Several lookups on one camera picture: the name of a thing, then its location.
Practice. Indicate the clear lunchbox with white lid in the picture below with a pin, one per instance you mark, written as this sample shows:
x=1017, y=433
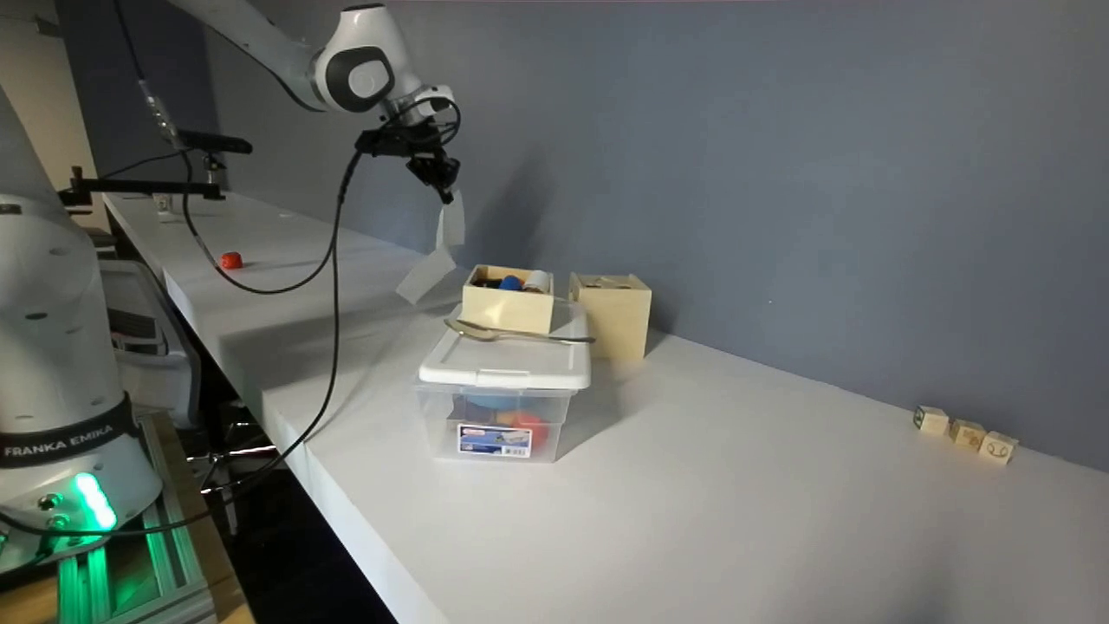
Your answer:
x=507, y=370

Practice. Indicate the black camera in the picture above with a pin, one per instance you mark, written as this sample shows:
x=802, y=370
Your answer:
x=216, y=145

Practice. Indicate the blue toy block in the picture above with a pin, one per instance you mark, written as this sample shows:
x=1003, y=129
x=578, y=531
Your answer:
x=509, y=281

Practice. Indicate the grey equipment box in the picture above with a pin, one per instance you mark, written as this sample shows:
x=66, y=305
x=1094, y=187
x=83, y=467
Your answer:
x=142, y=333

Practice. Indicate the black stand bar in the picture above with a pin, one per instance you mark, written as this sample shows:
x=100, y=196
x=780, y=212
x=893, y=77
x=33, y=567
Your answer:
x=141, y=187

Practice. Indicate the wooden shape sorter cube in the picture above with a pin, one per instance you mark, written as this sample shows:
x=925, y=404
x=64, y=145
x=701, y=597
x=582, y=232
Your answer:
x=612, y=315

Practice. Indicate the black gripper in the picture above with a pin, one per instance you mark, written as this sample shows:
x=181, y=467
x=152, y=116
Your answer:
x=401, y=142

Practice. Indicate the small open wooden tray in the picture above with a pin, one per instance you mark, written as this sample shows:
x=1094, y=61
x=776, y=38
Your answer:
x=507, y=311

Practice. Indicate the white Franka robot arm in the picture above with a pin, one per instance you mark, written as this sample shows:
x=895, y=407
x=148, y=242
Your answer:
x=54, y=333

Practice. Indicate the small red object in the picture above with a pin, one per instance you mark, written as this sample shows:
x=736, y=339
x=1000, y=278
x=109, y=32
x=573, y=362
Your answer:
x=230, y=263

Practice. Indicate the aluminium base frame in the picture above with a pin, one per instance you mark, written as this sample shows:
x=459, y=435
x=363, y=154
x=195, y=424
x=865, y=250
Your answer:
x=126, y=576

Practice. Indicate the small wooden letter block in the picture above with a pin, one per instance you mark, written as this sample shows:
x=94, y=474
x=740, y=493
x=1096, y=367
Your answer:
x=1000, y=450
x=933, y=421
x=969, y=435

